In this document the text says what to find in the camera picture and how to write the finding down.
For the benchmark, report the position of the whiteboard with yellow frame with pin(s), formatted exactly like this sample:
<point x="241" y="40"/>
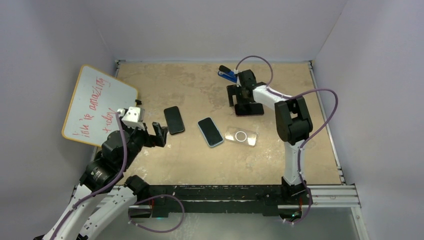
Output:
<point x="96" y="97"/>

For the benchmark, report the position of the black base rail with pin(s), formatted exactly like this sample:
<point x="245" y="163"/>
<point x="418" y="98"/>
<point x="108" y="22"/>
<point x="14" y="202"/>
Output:
<point x="267" y="200"/>

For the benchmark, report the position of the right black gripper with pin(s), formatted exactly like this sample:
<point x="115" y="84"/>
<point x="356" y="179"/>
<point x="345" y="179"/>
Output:
<point x="234" y="90"/>

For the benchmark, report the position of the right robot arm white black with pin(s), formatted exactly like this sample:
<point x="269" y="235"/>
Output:
<point x="293" y="123"/>

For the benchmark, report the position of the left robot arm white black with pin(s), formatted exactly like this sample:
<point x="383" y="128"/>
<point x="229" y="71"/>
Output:
<point x="82" y="218"/>

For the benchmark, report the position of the blue black stapler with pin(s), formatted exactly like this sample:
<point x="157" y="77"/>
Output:
<point x="227" y="74"/>

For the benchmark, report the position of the black phone pink edge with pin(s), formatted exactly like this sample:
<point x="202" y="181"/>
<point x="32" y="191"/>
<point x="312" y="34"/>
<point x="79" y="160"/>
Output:
<point x="250" y="109"/>

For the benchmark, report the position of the black phone case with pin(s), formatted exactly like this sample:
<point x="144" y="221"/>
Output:
<point x="179" y="132"/>

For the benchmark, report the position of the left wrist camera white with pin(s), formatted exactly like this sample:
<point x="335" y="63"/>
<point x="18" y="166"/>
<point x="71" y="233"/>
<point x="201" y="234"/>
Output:
<point x="132" y="117"/>

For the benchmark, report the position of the light blue phone case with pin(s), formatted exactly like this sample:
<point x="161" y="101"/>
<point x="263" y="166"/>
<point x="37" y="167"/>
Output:
<point x="215" y="144"/>

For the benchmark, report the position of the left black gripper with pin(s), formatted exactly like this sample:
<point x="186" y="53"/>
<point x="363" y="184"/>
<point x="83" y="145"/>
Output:
<point x="158" y="139"/>

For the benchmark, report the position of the clear magsafe phone case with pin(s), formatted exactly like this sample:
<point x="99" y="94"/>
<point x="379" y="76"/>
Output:
<point x="241" y="136"/>

